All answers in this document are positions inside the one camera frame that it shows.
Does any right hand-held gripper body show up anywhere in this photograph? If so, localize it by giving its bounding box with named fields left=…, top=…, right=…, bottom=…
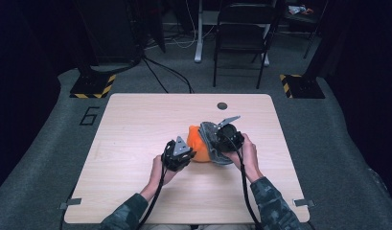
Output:
left=216, top=115, right=245, bottom=152

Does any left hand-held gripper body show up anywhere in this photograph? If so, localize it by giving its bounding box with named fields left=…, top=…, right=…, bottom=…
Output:
left=163, top=135, right=192, bottom=173

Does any orange plush toy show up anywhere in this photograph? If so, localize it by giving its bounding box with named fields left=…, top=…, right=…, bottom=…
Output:
left=186, top=125, right=214, bottom=163

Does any grey fluffy cloth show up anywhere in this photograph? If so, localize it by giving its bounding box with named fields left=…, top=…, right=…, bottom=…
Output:
left=197, top=120, right=235, bottom=167

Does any person's left hand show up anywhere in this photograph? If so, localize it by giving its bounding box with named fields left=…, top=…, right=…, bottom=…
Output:
left=150, top=154, right=182, bottom=192

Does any person's right hand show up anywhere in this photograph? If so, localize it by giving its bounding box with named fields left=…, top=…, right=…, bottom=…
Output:
left=222, top=133, right=265, bottom=184

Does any white desk leg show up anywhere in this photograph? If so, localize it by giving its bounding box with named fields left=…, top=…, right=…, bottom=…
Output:
left=263, top=23, right=270, bottom=67
left=194, top=0, right=205, bottom=63

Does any black striped stand base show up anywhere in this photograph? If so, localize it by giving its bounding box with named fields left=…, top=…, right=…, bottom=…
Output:
left=69, top=73, right=117, bottom=100
left=279, top=74, right=326, bottom=100

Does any black folding chair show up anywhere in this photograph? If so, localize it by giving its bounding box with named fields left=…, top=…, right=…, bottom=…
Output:
left=212, top=2, right=279, bottom=90

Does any dark chair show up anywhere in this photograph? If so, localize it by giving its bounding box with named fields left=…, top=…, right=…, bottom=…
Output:
left=284, top=0, right=329, bottom=60

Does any black equipment cabinet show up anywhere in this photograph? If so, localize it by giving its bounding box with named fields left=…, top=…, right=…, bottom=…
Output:
left=73, top=0, right=145, bottom=65

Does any white and orange object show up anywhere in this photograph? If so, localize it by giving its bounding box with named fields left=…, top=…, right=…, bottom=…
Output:
left=288, top=4, right=314, bottom=16

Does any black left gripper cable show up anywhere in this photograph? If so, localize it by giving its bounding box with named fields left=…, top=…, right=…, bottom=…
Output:
left=137, top=159, right=168, bottom=230

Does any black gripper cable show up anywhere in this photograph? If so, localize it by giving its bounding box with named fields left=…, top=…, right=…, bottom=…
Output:
left=137, top=159, right=168, bottom=230
left=220, top=133, right=265, bottom=230

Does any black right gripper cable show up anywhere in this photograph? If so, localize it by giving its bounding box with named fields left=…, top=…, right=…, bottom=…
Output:
left=220, top=133, right=265, bottom=230

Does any black floor cable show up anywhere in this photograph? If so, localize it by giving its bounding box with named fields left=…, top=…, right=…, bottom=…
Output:
left=141, top=57, right=170, bottom=94
left=145, top=57, right=196, bottom=94

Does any grey metal table bracket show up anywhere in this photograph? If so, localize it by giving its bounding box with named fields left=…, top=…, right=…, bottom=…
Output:
left=292, top=198, right=315, bottom=208
left=58, top=197, right=82, bottom=210

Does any white floor cable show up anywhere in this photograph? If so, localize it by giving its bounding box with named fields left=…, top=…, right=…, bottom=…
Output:
left=145, top=0, right=217, bottom=51

